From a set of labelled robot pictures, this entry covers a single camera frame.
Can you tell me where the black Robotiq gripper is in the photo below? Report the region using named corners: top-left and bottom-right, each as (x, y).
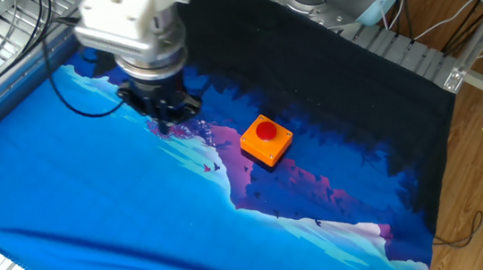
top-left (114, 65), bottom-right (206, 140)

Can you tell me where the red mushroom push button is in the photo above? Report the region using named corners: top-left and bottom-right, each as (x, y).
top-left (254, 120), bottom-right (280, 143)

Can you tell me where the orange button box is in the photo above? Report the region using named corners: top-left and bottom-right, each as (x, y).
top-left (237, 111), bottom-right (298, 171)

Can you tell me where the blue mountain print cloth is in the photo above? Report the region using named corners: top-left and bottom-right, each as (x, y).
top-left (0, 0), bottom-right (475, 270)

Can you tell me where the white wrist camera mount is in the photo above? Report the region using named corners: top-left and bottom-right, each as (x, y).
top-left (69, 0), bottom-right (199, 66)

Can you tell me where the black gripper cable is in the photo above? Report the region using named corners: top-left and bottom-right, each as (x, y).
top-left (35, 0), bottom-right (127, 124)

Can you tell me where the aluminium table edge rail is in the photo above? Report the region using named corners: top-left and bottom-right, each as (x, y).
top-left (0, 28), bottom-right (93, 153)

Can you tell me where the thin black floor cable loop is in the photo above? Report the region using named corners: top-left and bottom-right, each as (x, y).
top-left (429, 209), bottom-right (483, 252)

